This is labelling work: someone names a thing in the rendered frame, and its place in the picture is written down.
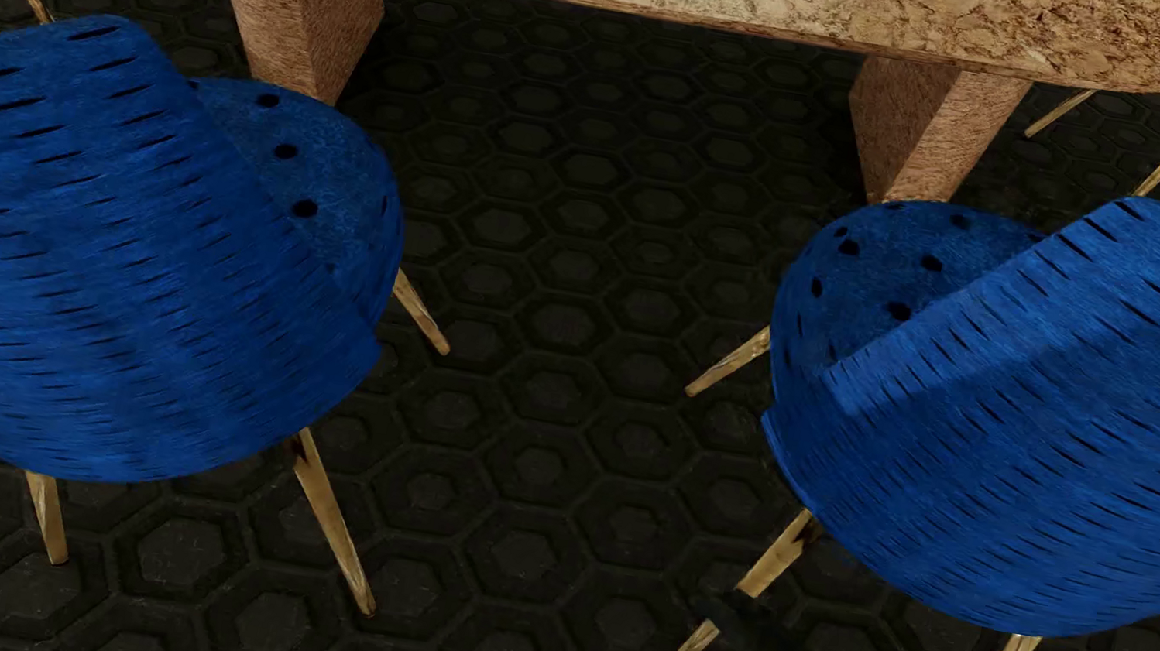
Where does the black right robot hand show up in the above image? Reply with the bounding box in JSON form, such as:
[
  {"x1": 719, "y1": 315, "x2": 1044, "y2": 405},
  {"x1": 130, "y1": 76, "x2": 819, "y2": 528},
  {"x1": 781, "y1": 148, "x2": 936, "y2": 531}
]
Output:
[{"x1": 683, "y1": 584, "x2": 846, "y2": 651}]

